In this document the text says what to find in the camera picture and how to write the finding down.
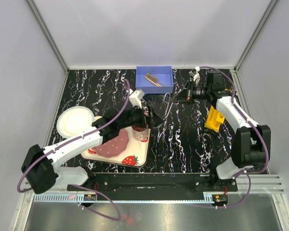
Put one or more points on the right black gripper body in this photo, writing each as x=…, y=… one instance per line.
x=200, y=93

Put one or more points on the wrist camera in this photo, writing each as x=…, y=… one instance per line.
x=135, y=98
x=194, y=74

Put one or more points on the pink enamel mug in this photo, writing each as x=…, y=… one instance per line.
x=140, y=134

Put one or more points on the wooden test tube clamp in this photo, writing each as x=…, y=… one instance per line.
x=152, y=80

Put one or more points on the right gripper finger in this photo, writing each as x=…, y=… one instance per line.
x=184, y=89
x=179, y=99

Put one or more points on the pink dotted plate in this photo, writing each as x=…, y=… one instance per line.
x=115, y=146

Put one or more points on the yellow test tube rack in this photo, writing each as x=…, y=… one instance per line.
x=215, y=117

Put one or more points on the left power connector box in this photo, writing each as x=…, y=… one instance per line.
x=89, y=197

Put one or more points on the metal crucible tongs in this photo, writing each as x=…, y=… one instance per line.
x=169, y=104

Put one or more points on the blue plastic box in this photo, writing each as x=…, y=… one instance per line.
x=163, y=73

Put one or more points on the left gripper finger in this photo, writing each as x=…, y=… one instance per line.
x=151, y=113
x=156, y=121

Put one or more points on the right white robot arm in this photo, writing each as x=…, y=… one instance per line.
x=251, y=143

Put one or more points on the black wire ring stand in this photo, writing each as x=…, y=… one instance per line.
x=209, y=137

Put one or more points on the power connector box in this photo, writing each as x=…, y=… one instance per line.
x=221, y=199
x=89, y=197

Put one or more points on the strawberry pattern tray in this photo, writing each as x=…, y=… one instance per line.
x=135, y=155

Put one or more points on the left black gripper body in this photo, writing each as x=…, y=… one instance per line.
x=137, y=117

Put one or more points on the test tube brush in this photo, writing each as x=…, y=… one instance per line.
x=148, y=74

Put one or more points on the white paper plate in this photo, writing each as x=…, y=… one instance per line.
x=74, y=120

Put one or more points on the right power connector box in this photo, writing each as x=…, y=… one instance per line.
x=221, y=199

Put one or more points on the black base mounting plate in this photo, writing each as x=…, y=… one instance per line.
x=194, y=182

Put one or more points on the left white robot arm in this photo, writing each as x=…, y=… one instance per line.
x=41, y=164

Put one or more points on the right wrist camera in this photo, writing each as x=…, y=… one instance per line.
x=194, y=74

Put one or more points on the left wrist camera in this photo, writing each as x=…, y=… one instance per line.
x=135, y=98

